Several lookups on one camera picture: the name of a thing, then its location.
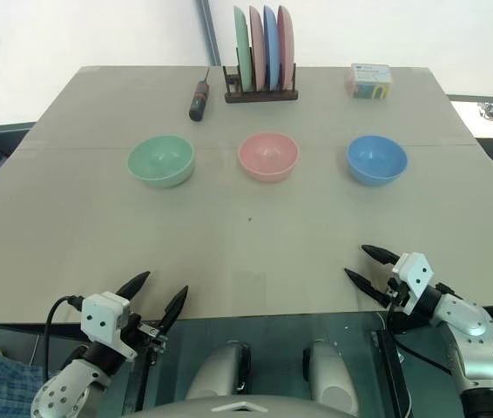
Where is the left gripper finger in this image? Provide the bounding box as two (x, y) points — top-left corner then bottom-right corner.
(114, 271), (152, 301)
(158, 285), (190, 337)

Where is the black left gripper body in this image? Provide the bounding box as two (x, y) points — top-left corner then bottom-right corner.
(118, 311), (170, 356)

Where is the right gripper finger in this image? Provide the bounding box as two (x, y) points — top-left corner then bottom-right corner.
(361, 244), (400, 266)
(343, 267), (390, 305)

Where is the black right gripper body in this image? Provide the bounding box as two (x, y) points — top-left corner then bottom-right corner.
(384, 260), (414, 311)

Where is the silver left robot leg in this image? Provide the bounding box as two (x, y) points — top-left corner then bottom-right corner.
(184, 340), (253, 401)

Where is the silver robot leg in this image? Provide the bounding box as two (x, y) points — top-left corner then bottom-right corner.
(301, 339), (360, 415)
(184, 340), (253, 401)

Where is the blue bowl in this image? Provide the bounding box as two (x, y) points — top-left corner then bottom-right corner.
(345, 135), (409, 187)

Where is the silver right robot leg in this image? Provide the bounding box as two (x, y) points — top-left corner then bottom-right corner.
(301, 339), (360, 415)

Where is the grey robot torso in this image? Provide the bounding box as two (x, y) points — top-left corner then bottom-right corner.
(134, 393), (361, 418)

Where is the green bowl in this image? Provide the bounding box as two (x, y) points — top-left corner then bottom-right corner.
(126, 134), (196, 190)

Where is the pink bowl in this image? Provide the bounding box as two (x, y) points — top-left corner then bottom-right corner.
(237, 131), (301, 184)

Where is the white paper sheet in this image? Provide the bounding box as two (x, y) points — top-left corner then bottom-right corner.
(449, 100), (493, 141)

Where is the clear box of coloured items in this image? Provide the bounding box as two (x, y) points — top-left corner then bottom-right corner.
(345, 63), (394, 100)

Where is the black orange screwdriver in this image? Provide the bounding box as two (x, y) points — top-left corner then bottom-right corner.
(188, 66), (212, 123)

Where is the dark wooden plate rack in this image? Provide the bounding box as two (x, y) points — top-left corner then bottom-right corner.
(222, 46), (300, 105)

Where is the rose pink plate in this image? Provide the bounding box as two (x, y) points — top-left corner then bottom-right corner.
(276, 4), (295, 89)

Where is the blue plate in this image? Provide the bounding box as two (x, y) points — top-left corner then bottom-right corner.
(262, 3), (281, 91)

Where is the pale pink plate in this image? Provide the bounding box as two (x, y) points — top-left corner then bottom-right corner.
(248, 4), (267, 91)

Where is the green plate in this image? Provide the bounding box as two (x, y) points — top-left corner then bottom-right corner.
(233, 5), (253, 93)

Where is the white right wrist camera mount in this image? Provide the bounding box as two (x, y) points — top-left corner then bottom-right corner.
(391, 252), (435, 316)

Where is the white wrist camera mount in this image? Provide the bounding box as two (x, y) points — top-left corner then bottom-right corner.
(391, 252), (435, 316)
(80, 292), (138, 362)

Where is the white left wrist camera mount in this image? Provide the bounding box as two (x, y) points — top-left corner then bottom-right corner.
(80, 292), (138, 362)

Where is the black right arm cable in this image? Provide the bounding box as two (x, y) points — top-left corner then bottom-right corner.
(385, 300), (453, 374)

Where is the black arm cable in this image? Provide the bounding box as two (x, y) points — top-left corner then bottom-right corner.
(44, 295), (85, 381)
(385, 300), (453, 374)

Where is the black metal frame bar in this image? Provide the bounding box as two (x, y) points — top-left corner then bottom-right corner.
(370, 329), (409, 418)

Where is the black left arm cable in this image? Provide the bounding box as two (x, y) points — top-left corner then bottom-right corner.
(44, 295), (85, 381)

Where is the grey metal post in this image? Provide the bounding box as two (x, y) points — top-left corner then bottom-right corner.
(195, 0), (223, 67)

